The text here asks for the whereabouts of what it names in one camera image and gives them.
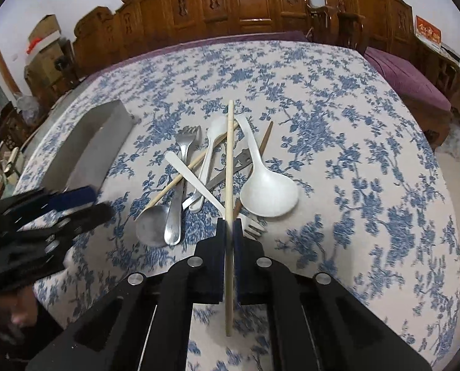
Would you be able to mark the grey metal container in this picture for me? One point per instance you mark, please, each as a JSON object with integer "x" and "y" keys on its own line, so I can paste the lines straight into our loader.
{"x": 91, "y": 147}

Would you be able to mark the light wooden chopstick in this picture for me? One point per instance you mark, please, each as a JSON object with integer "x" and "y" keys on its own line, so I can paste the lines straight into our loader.
{"x": 160, "y": 196}
{"x": 230, "y": 162}

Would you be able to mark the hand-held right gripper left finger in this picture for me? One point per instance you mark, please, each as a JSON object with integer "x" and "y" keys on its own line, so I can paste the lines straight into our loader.
{"x": 219, "y": 262}

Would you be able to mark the dark wooden chair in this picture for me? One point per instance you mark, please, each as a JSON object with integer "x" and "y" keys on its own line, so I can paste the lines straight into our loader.
{"x": 345, "y": 27}

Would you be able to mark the large cardboard box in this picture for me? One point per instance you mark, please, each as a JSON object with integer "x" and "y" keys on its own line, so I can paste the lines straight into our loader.
{"x": 42, "y": 73}

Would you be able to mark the wooden bench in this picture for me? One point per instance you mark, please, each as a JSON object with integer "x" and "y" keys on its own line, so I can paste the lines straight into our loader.
{"x": 452, "y": 77}

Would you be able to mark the purple cushion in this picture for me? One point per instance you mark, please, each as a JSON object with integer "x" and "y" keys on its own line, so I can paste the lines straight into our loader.
{"x": 403, "y": 73}

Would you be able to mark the small cardboard box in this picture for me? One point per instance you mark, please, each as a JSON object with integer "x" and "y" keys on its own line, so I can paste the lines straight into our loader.
{"x": 44, "y": 29}

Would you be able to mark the white plastic bag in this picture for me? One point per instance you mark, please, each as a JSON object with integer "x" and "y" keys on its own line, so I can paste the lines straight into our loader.
{"x": 457, "y": 141}

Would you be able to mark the white plastic fork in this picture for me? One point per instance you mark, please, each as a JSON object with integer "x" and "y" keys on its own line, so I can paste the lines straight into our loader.
{"x": 174, "y": 160}

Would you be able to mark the red sign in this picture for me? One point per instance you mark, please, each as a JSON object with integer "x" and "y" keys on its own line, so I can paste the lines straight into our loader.
{"x": 427, "y": 31}

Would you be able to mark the person's left hand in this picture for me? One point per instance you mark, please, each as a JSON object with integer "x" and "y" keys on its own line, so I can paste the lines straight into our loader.
{"x": 15, "y": 311}

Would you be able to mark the brown wooden chopstick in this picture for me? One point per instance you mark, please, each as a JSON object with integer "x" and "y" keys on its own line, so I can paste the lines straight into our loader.
{"x": 264, "y": 139}

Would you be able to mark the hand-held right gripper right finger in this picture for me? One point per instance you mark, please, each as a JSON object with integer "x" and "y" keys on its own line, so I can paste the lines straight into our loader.
{"x": 238, "y": 262}

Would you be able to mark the small white plastic spoon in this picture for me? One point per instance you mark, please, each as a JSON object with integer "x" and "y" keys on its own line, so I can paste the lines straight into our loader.
{"x": 217, "y": 129}

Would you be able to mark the brown wooden door frame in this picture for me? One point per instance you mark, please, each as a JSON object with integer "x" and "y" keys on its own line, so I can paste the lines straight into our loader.
{"x": 0, "y": 62}

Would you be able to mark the large white soup spoon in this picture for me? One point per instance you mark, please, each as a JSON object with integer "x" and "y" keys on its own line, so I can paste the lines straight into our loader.
{"x": 268, "y": 193}

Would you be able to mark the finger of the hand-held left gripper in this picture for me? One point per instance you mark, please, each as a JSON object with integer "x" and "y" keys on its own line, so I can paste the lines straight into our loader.
{"x": 75, "y": 197}
{"x": 92, "y": 216}

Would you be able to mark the blue floral tablecloth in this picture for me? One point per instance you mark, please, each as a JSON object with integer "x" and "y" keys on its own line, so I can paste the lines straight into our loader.
{"x": 330, "y": 104}

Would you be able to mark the metal fork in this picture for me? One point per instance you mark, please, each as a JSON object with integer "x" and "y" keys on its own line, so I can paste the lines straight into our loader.
{"x": 174, "y": 224}

